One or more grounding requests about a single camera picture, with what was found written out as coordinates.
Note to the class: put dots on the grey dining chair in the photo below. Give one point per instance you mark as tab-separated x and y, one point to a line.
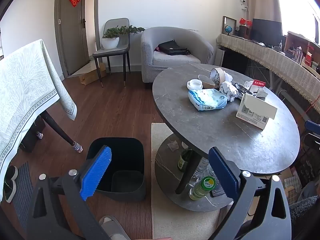
110	51

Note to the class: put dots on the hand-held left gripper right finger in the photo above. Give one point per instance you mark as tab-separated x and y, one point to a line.
222	172

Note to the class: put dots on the white tape roll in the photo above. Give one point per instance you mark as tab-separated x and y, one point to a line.
195	83

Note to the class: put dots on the black plastic trash bin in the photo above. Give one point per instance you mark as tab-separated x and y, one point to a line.
125	157

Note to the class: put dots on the black shoe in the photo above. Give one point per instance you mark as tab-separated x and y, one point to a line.
10	185

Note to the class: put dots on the wooden picture frame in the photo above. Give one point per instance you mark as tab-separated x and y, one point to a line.
225	21

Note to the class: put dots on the potted plant in white pot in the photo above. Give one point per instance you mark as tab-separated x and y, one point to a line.
110	42

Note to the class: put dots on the cardboard box on floor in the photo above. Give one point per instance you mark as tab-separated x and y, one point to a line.
90	76

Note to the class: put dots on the crumpled white tissue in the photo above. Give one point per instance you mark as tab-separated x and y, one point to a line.
228	75

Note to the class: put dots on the white security camera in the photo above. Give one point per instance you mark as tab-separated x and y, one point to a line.
243	0

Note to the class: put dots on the black plastic wrapper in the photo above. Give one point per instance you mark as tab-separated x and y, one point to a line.
241	88

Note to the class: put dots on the white mini cabinet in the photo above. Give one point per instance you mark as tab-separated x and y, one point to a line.
219	57

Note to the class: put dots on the white cardboard box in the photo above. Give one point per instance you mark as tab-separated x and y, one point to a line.
252	115

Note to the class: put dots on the grey striped door mat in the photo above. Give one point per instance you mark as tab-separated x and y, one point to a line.
23	192

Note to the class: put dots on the green capped drink bottle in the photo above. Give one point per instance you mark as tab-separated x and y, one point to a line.
202	188

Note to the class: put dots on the black computer monitor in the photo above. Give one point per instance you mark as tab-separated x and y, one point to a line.
266	31

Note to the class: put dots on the table with pale patterned cloth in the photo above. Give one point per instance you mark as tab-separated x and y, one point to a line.
25	87

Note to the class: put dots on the desk with beige fringed cloth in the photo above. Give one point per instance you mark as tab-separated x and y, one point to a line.
280	62

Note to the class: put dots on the beige floor rug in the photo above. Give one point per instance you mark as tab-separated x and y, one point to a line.
162	220

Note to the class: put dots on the grey door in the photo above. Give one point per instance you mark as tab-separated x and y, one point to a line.
72	35

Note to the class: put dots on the red and white card pack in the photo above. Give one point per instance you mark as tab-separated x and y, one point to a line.
257	84

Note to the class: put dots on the round grey marble table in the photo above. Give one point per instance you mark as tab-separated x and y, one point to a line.
200	132

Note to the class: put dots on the small blue globe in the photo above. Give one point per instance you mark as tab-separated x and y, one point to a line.
228	29

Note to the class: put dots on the small red desk flags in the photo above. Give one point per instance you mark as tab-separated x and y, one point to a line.
246	21

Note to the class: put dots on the brown paper cup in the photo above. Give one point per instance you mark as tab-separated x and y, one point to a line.
208	83

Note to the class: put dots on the grey fabric armchair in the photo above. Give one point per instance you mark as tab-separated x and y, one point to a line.
175	60

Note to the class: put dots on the clear plastic water bottle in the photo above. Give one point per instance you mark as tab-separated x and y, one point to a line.
201	167

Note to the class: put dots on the brown desk speaker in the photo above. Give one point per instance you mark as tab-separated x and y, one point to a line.
243	31

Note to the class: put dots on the blue white tissue pack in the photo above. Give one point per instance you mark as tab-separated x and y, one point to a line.
207	99

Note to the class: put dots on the black handbag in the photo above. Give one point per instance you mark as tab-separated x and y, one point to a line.
172	47

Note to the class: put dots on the green glass bottle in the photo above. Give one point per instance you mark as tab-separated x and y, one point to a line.
184	160

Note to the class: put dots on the crumpled white paper ball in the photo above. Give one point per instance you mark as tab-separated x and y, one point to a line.
228	90

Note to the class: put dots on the wooden desktop shelf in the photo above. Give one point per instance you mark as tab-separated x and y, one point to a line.
302	47

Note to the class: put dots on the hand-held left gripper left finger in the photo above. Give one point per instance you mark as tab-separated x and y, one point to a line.
96	172

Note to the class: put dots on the grey slipper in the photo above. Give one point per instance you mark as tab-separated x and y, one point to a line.
112	227

